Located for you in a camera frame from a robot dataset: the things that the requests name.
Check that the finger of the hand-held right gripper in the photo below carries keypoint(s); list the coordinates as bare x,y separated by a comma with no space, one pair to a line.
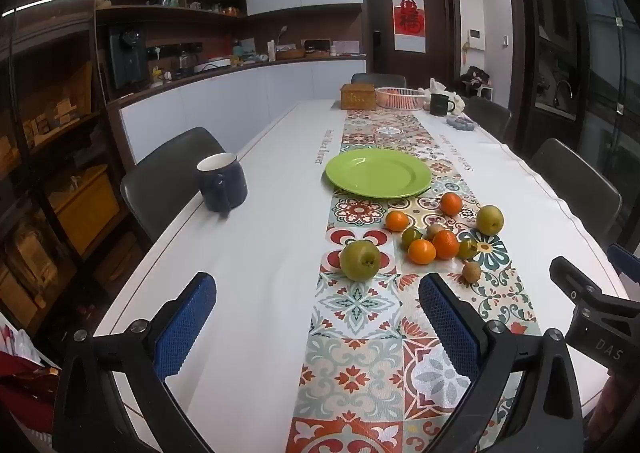
625,260
575,278

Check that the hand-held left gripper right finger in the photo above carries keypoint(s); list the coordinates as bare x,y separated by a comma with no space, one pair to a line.
450,323

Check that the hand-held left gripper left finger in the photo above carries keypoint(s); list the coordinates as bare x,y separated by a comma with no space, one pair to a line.
185,323

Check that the orange tangerine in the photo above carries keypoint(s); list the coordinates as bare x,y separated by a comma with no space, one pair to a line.
445,244
451,203
397,221
421,251

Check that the brown kiwi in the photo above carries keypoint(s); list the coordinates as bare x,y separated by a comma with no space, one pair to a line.
471,272
433,231

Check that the green tomato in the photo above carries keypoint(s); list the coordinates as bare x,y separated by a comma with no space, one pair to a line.
411,236

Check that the green plate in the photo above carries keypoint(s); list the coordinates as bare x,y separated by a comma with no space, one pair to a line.
378,174

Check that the green tangerine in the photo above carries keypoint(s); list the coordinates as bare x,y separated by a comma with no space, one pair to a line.
468,248

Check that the patterned table runner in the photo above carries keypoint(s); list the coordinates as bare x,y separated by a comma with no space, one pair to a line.
360,323

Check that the grey chair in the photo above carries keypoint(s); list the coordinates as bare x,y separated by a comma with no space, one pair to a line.
487,115
575,178
378,80
165,173

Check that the navy blue mug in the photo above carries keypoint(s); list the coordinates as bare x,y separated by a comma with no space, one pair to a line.
222,185

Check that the yellow storage box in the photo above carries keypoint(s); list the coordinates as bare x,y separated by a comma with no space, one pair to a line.
87,208

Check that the red bag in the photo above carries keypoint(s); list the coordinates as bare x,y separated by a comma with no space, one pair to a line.
25,378

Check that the sink faucet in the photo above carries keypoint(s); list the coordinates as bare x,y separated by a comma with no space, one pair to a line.
564,90

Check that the dark green mug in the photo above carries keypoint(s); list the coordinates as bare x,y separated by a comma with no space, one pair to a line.
439,105

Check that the white counter cabinets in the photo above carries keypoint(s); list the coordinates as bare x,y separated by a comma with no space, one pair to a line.
225,103

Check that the dark bag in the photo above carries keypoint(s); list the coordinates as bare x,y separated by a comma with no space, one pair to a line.
475,77

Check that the pink plastic basket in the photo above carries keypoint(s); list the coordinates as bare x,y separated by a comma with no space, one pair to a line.
399,99

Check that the glass door display cabinet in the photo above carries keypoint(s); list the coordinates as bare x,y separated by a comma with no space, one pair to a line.
50,133

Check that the wicker box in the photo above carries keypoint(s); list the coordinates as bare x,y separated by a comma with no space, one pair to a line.
357,97

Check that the white intercom panel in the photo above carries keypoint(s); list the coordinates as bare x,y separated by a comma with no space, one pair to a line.
476,39

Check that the black water dispenser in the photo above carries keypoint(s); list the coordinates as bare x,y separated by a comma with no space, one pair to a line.
127,58

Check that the white bottle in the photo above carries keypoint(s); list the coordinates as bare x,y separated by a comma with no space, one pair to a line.
271,51

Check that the woven basket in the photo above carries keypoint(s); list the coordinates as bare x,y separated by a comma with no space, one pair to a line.
290,54

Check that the red door poster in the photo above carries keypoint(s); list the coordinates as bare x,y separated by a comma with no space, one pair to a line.
408,23

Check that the black radio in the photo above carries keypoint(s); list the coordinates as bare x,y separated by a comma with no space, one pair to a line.
317,47

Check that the dark brown door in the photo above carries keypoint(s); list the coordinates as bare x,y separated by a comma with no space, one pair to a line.
380,8

